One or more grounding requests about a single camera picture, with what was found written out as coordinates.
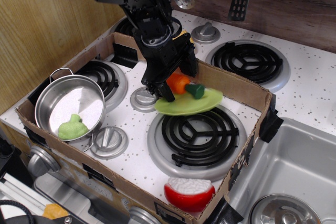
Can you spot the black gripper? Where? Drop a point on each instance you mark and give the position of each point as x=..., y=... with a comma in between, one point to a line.
x=162, y=60

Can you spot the orange toy carrot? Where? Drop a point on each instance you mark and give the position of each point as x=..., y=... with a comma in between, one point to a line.
x=180, y=84

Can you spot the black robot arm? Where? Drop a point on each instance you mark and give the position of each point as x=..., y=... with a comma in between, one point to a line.
x=153, y=18

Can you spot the light green toy plate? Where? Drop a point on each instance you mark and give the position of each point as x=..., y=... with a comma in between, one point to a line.
x=186, y=104

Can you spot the silver centre stove knob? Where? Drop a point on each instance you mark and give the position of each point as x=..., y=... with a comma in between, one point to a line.
x=143, y=101

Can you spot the silver stove knob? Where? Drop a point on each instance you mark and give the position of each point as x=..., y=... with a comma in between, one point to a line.
x=110, y=142
x=143, y=101
x=206, y=34

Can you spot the yellow toy corn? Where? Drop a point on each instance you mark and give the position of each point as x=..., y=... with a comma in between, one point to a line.
x=184, y=32

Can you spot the silver back stove knob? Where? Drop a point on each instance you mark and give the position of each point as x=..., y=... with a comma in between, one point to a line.
x=206, y=34

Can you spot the front left black burner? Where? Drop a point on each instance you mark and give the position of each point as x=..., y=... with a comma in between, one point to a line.
x=110, y=78

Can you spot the black burner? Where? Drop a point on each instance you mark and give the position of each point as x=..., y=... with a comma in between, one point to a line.
x=257, y=61
x=110, y=78
x=123, y=26
x=199, y=146

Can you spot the front right black burner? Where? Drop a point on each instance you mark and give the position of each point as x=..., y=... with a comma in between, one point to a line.
x=199, y=146

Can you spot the back left black burner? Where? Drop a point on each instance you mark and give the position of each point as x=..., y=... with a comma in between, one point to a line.
x=123, y=26

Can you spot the back right black burner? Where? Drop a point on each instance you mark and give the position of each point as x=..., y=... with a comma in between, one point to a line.
x=257, y=61

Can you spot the hanging metal spatula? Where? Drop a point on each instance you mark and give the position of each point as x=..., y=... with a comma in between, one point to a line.
x=238, y=10

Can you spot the silver front stove knob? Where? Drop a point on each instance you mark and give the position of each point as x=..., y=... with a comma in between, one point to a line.
x=110, y=142

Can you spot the silver metal pot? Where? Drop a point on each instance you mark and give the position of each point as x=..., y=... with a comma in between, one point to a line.
x=71, y=98

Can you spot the green toy vegetable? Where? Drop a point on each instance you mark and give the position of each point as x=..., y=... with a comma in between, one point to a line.
x=72, y=129

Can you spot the red bowl of rice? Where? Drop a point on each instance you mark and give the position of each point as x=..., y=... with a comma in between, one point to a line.
x=189, y=195

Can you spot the brown cardboard fence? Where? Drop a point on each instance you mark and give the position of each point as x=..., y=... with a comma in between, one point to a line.
x=133, y=173

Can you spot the silver oven knob right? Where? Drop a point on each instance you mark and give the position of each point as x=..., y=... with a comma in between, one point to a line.
x=140, y=216

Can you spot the silver oven knob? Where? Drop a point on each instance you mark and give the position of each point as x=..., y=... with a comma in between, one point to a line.
x=140, y=216
x=41, y=162

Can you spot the stainless steel sink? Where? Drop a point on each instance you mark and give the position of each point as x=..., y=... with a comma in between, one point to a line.
x=299, y=161

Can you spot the silver oven knob left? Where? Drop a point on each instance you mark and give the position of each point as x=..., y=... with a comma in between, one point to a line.
x=41, y=162

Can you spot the silver sink drain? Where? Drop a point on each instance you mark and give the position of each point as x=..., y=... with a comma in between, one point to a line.
x=282, y=209

